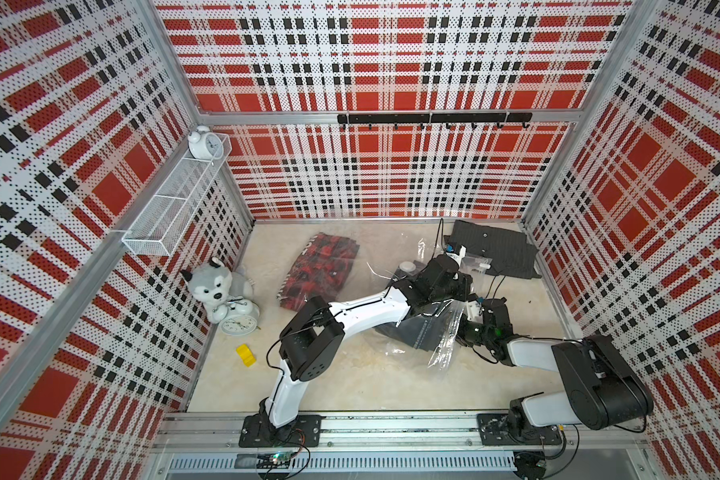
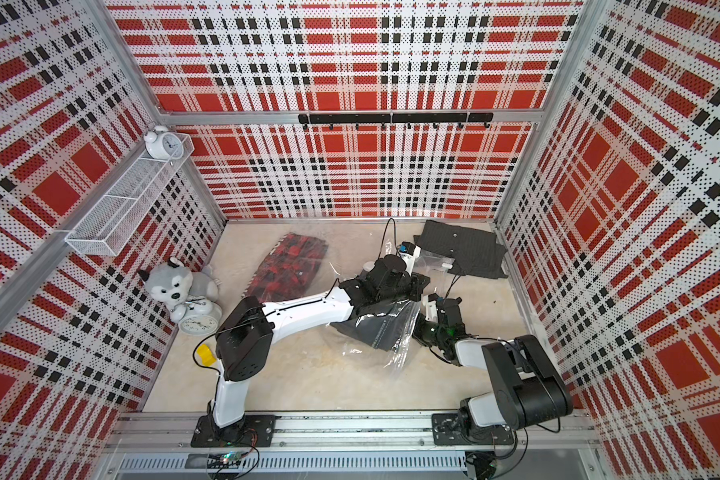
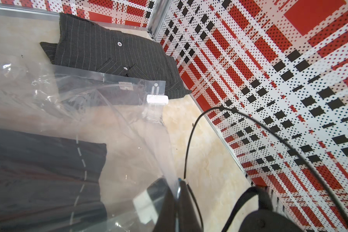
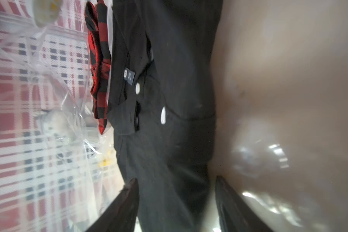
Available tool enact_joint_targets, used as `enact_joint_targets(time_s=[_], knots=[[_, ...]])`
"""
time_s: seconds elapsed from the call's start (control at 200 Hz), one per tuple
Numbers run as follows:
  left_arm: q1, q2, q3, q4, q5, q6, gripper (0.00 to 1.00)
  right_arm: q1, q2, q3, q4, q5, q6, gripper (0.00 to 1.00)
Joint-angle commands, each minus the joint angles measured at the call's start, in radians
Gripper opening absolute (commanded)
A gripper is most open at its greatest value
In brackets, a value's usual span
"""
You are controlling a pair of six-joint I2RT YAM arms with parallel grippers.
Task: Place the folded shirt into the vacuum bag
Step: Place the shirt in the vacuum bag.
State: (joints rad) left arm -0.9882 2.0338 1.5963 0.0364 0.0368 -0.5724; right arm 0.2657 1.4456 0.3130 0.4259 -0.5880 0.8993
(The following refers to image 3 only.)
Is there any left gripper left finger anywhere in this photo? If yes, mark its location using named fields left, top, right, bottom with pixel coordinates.
left=153, top=178, right=177, bottom=232

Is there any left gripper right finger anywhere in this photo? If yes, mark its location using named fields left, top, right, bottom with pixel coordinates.
left=178, top=180, right=202, bottom=232

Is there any clear vacuum bag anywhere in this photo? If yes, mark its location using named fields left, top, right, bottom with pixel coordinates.
left=0, top=55, right=180, bottom=232

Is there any black shirt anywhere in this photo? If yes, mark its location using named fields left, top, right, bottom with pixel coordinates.
left=0, top=129, right=107, bottom=232

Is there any grey pinstripe garment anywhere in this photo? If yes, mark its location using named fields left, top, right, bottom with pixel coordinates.
left=40, top=13, right=191, bottom=99

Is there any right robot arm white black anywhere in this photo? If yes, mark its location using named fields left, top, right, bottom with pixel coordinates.
left=222, top=186, right=302, bottom=232

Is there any white bag zipper slider clip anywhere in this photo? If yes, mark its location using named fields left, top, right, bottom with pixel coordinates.
left=146, top=94, right=169, bottom=105

